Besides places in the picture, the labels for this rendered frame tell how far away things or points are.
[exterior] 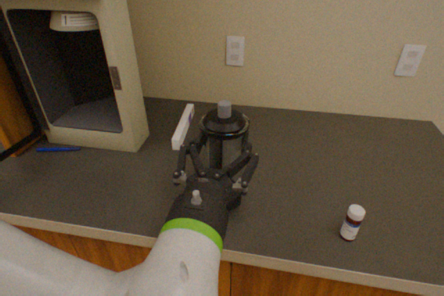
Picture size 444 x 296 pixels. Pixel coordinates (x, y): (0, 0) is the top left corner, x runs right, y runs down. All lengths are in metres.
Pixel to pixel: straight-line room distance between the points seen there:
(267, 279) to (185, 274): 0.48
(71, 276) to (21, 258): 0.06
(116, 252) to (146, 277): 0.54
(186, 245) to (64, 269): 0.15
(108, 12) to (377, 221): 0.84
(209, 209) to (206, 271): 0.09
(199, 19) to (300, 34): 0.38
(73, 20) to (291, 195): 0.74
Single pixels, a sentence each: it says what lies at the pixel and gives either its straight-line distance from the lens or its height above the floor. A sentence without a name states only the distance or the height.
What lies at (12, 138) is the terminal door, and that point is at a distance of 1.03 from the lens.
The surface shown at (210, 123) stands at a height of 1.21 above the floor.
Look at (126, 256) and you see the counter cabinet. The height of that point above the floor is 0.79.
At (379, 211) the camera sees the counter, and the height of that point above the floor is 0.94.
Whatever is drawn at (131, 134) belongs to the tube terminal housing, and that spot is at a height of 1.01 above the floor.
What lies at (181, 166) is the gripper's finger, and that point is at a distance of 0.53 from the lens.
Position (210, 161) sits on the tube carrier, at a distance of 0.62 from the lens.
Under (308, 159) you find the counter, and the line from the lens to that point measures 0.95.
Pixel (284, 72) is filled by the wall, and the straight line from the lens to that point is 1.19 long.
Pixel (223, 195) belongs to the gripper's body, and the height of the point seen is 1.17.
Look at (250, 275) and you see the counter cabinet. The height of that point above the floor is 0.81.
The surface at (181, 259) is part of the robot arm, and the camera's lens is 0.36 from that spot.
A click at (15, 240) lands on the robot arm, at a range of 0.41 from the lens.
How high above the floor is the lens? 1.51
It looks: 34 degrees down
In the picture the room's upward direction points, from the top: straight up
